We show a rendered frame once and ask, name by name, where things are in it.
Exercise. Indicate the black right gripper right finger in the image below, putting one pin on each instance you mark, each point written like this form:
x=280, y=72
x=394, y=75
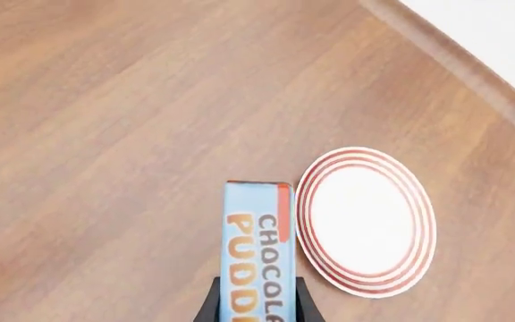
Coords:
x=306, y=305

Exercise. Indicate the blue chocolate pudding box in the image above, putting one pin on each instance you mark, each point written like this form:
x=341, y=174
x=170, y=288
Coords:
x=257, y=255

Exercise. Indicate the white plate with red rings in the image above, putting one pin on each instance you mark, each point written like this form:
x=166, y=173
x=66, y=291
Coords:
x=365, y=222

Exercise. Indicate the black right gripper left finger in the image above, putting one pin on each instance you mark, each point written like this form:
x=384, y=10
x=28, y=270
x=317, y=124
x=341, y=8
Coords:
x=209, y=306

